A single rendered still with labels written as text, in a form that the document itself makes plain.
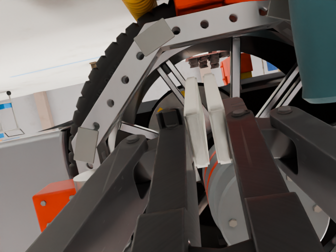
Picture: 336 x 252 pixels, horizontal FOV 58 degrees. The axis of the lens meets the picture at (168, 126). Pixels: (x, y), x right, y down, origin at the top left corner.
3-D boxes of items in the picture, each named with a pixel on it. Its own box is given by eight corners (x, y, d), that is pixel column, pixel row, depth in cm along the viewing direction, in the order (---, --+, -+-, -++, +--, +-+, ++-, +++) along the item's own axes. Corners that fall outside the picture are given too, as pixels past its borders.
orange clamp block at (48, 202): (94, 174, 58) (49, 182, 58) (81, 187, 50) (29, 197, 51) (102, 208, 59) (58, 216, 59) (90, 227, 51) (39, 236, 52)
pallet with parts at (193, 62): (183, 52, 647) (187, 73, 652) (243, 39, 633) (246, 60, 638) (184, 56, 731) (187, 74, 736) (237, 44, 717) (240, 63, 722)
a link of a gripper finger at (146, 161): (193, 175, 13) (129, 185, 14) (192, 129, 18) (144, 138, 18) (187, 145, 13) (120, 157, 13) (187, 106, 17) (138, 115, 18)
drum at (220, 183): (194, 136, 55) (208, 209, 57) (202, 168, 34) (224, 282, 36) (271, 121, 54) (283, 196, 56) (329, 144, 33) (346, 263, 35)
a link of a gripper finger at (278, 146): (230, 137, 13) (305, 124, 12) (219, 99, 17) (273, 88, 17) (235, 168, 13) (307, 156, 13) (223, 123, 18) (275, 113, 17)
